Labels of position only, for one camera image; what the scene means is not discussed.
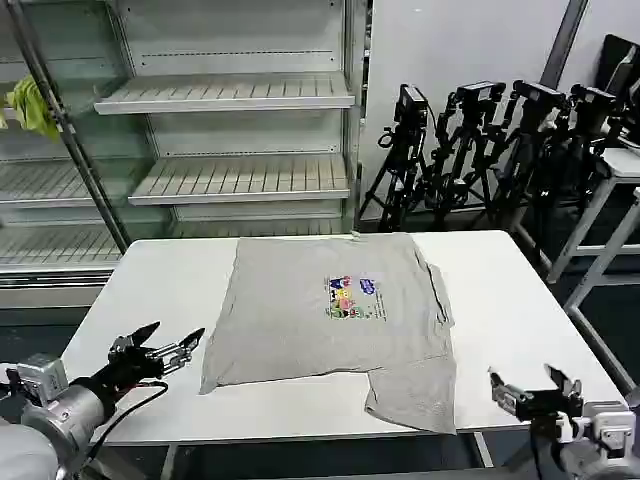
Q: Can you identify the dark metal pole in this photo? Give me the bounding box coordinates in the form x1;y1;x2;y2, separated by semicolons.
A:
5;0;130;254

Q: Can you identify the empty metal shelf rack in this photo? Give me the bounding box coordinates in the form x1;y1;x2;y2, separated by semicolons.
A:
0;0;374;301

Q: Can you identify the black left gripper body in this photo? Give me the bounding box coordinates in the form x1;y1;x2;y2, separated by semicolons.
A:
89;347;169;401

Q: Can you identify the white folding table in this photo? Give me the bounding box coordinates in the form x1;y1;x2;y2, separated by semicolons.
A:
47;229;629;469

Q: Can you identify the yellow-green cloth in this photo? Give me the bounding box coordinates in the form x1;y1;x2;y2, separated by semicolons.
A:
0;74;64;144

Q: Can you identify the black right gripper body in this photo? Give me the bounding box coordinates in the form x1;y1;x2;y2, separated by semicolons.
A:
514;389;585;425

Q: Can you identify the grey wall pole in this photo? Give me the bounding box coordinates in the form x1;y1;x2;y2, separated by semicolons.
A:
539;0;591;86

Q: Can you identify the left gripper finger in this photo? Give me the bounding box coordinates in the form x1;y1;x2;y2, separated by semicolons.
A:
147;327;207;371
108;321;162;354

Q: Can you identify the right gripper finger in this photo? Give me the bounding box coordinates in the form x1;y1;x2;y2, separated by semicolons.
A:
543;363;584;401
487;367;527;415

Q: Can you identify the white metal table frame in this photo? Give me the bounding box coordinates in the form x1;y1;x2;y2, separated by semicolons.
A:
546;147;640;285
563;187;640;396

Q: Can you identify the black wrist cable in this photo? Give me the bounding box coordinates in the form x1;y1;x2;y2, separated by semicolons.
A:
74;380;169;480
528;420;564;480

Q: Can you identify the grey printed t-shirt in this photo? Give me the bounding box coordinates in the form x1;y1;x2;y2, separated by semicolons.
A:
198;232;459;436

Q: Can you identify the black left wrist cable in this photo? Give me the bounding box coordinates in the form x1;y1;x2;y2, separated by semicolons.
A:
74;380;169;480

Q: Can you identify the black monitor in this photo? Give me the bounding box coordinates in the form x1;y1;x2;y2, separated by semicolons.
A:
597;33;640;147

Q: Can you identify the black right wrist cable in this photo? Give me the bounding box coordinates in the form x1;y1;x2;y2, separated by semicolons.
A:
528;420;564;480

